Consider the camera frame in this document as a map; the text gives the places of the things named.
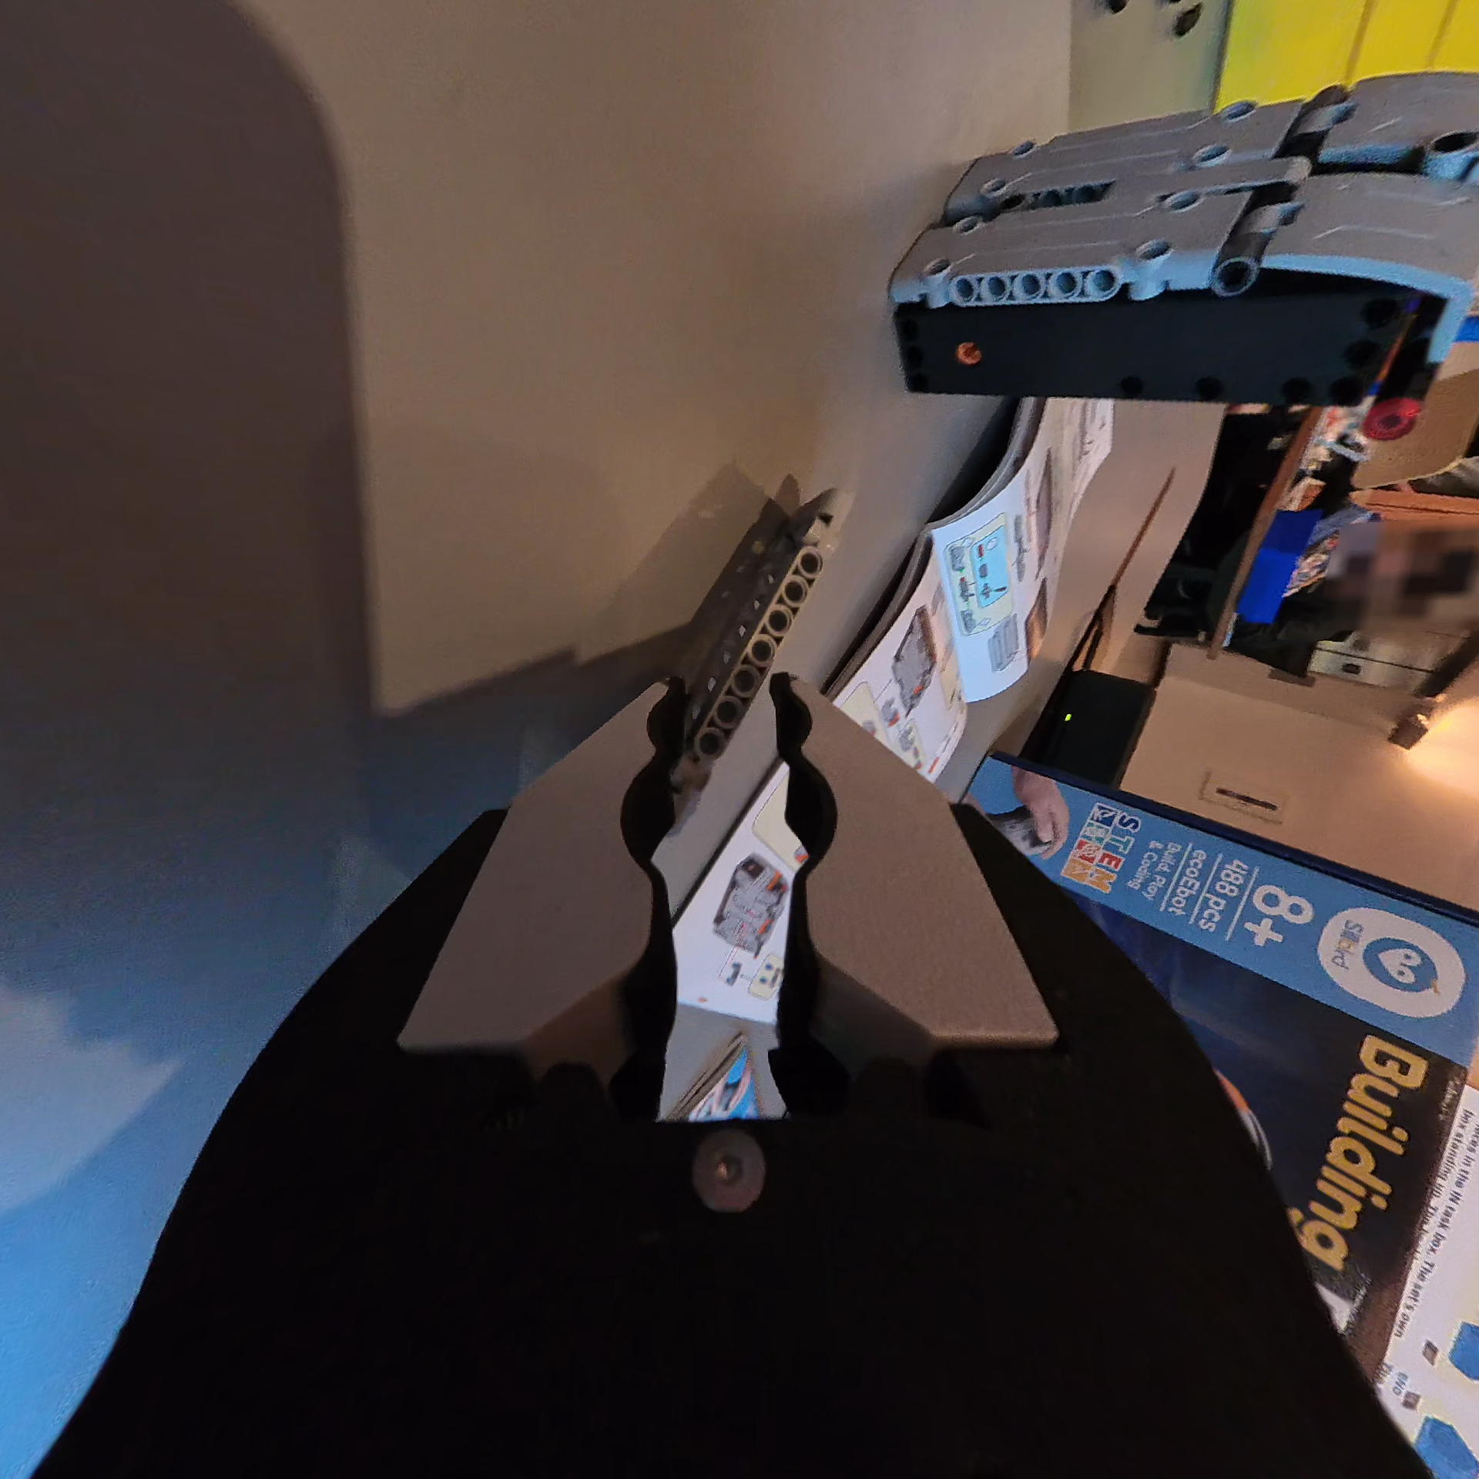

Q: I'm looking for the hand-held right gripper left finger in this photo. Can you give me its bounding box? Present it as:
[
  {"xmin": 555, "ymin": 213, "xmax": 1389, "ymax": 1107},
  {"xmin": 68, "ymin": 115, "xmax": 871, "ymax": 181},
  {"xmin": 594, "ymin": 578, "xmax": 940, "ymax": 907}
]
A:
[{"xmin": 397, "ymin": 684, "xmax": 685, "ymax": 1120}]

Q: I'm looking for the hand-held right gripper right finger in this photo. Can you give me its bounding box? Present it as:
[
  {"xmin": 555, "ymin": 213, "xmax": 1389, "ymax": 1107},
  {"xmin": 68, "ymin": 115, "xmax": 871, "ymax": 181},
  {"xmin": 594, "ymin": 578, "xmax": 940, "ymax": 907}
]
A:
[{"xmin": 773, "ymin": 672, "xmax": 1059, "ymax": 1116}]

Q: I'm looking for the dark grey perforated beam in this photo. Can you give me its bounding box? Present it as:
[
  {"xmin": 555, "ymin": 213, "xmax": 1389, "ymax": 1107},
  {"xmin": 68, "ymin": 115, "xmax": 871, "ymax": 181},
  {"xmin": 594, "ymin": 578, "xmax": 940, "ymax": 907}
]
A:
[{"xmin": 674, "ymin": 474, "xmax": 839, "ymax": 800}]

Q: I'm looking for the yellow plastic bin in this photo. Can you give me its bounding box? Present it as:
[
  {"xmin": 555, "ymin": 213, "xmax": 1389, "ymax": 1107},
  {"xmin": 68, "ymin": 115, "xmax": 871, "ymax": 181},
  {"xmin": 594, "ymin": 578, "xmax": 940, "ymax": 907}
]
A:
[{"xmin": 1215, "ymin": 0, "xmax": 1479, "ymax": 110}]

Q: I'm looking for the grey desk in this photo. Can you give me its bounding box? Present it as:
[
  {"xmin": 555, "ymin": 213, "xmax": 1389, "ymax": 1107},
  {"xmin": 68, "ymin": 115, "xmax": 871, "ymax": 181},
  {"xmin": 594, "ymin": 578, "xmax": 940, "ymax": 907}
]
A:
[{"xmin": 0, "ymin": 0, "xmax": 1227, "ymax": 1479}]

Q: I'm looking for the black device with green light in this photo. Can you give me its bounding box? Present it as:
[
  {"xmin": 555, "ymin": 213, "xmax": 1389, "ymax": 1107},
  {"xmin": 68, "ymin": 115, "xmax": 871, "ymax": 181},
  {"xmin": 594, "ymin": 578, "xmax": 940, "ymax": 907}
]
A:
[{"xmin": 1027, "ymin": 668, "xmax": 1158, "ymax": 787}]

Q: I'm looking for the instruction booklet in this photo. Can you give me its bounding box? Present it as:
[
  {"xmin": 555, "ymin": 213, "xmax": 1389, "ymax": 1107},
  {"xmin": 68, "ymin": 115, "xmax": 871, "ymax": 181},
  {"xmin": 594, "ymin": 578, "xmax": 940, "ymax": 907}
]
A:
[{"xmin": 664, "ymin": 397, "xmax": 1115, "ymax": 1030}]

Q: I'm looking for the blue cardboard box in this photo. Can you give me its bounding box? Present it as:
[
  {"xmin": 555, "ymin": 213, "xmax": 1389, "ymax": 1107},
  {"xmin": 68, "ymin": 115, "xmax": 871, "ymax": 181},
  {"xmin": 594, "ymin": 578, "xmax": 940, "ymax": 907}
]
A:
[{"xmin": 963, "ymin": 750, "xmax": 1479, "ymax": 1479}]

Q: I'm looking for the blue storage bin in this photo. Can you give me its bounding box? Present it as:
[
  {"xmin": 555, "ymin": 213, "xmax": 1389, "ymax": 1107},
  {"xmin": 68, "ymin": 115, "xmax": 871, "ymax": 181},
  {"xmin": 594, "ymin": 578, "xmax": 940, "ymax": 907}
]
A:
[{"xmin": 1235, "ymin": 508, "xmax": 1329, "ymax": 631}]

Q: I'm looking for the long wooden table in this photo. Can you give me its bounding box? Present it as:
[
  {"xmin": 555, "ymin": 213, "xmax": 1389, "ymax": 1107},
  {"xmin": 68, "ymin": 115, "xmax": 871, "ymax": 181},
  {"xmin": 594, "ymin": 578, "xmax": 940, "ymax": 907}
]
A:
[{"xmin": 1207, "ymin": 405, "xmax": 1479, "ymax": 695}]

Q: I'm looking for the grey toy robot model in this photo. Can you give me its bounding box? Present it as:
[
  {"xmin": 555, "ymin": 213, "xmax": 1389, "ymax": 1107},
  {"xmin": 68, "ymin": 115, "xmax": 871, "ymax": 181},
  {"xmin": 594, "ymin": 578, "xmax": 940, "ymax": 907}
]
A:
[{"xmin": 887, "ymin": 72, "xmax": 1479, "ymax": 446}]

